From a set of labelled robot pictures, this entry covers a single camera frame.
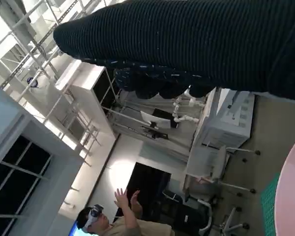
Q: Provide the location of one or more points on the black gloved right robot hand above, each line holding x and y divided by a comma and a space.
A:
186, 44

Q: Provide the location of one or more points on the pink bowl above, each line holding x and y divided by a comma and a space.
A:
292, 191

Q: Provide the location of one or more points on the white desk monitor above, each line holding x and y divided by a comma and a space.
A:
157, 120

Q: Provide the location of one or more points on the white cabinet with vents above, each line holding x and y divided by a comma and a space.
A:
231, 127

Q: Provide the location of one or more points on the tall white cabinet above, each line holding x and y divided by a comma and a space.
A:
86, 98

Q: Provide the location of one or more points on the white office chair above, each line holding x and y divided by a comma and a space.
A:
206, 214
218, 162

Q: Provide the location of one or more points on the green cutting mat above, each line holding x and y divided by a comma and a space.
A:
270, 191

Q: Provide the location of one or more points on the person with headset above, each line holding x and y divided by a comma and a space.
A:
127, 226

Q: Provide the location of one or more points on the white headset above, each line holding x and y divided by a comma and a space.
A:
94, 212

